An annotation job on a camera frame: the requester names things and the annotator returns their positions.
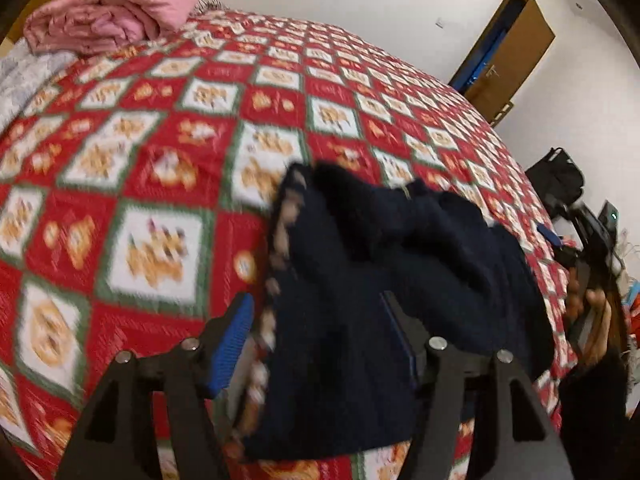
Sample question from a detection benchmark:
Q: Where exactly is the pink folded blanket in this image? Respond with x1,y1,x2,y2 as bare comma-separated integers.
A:
24,0,198,57

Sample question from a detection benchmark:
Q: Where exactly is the person's right hand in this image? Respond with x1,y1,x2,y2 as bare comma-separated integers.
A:
566,265,614,367

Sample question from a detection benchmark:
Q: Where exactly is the navy patterned knit sweater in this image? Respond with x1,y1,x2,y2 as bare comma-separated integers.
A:
240,160,557,462

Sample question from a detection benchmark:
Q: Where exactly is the red checked printed bedspread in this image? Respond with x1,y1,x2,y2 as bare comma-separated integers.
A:
0,10,603,480

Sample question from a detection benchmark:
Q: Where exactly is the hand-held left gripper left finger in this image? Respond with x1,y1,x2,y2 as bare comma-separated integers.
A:
55,292,256,480

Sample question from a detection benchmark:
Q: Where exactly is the black bag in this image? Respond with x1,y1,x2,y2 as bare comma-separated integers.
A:
525,147,586,212

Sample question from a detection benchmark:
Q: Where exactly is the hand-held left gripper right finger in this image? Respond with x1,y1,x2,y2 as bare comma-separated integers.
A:
380,290,576,480

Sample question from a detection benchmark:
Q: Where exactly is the brown wooden door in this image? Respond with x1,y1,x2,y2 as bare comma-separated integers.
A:
447,0,557,128

